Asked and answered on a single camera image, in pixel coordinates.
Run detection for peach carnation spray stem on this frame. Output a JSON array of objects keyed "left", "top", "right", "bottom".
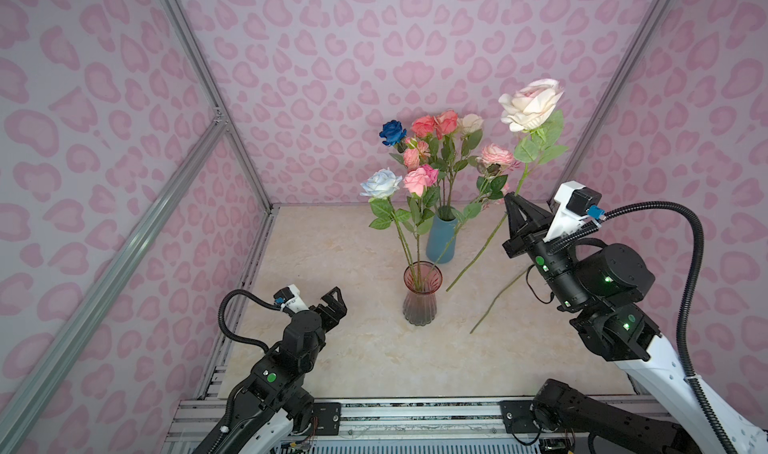
[{"left": 469, "top": 265, "right": 534, "bottom": 335}]

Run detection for teal ceramic vase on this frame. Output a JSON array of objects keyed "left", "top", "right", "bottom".
[{"left": 426, "top": 206, "right": 458, "bottom": 264}]

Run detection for red ribbed glass vase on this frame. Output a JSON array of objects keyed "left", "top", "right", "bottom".
[{"left": 402, "top": 261, "right": 443, "bottom": 326}]

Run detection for small magenta artificial rose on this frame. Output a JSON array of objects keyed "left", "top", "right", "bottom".
[{"left": 422, "top": 164, "right": 439, "bottom": 264}]

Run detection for large cream pink rose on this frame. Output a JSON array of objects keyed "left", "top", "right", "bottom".
[{"left": 445, "top": 78, "right": 570, "bottom": 293}]

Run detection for pale blue white rose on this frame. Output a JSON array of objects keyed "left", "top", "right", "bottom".
[{"left": 361, "top": 168, "right": 416, "bottom": 280}]

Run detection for pink carnation spray stem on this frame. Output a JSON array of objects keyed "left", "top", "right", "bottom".
[{"left": 399, "top": 137, "right": 431, "bottom": 171}]

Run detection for coral pink artificial rose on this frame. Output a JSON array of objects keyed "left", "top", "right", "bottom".
[{"left": 410, "top": 115, "right": 437, "bottom": 153}]

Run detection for blue artificial rose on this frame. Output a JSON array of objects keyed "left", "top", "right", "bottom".
[{"left": 379, "top": 120, "right": 407, "bottom": 165}]

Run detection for light pink artificial rose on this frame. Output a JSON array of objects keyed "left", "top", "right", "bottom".
[{"left": 403, "top": 166, "right": 431, "bottom": 263}]

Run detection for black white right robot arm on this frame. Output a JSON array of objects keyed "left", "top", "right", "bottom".
[{"left": 504, "top": 182, "right": 767, "bottom": 453}]

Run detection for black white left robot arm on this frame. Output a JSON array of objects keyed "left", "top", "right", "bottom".
[{"left": 194, "top": 285, "right": 347, "bottom": 453}]

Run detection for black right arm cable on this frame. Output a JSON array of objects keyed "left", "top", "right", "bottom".
[{"left": 548, "top": 200, "right": 739, "bottom": 454}]

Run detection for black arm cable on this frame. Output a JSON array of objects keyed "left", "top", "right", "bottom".
[
  {"left": 548, "top": 200, "right": 739, "bottom": 454},
  {"left": 217, "top": 289, "right": 283, "bottom": 354}
]

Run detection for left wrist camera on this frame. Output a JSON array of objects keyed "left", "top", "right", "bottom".
[{"left": 273, "top": 284, "right": 309, "bottom": 316}]

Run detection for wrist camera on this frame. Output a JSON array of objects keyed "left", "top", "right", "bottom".
[
  {"left": 273, "top": 284, "right": 309, "bottom": 316},
  {"left": 543, "top": 181, "right": 605, "bottom": 242}
]

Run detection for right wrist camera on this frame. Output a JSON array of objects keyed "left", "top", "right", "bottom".
[{"left": 543, "top": 181, "right": 605, "bottom": 242}]

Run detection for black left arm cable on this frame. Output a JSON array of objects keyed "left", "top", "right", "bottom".
[{"left": 217, "top": 289, "right": 283, "bottom": 354}]

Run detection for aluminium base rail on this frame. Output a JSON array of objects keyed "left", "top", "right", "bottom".
[{"left": 160, "top": 396, "right": 691, "bottom": 454}]

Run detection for aluminium frame right corner post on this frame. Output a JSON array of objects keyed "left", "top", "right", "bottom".
[{"left": 547, "top": 0, "right": 677, "bottom": 208}]

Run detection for aluminium frame corner post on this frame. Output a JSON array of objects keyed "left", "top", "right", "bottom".
[
  {"left": 547, "top": 0, "right": 677, "bottom": 208},
  {"left": 158, "top": 0, "right": 274, "bottom": 214}
]

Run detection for aluminium frame left corner post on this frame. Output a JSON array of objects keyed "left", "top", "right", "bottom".
[{"left": 158, "top": 0, "right": 274, "bottom": 214}]

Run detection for aluminium frame left diagonal bar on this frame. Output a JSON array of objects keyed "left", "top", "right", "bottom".
[{"left": 1, "top": 119, "right": 229, "bottom": 453}]

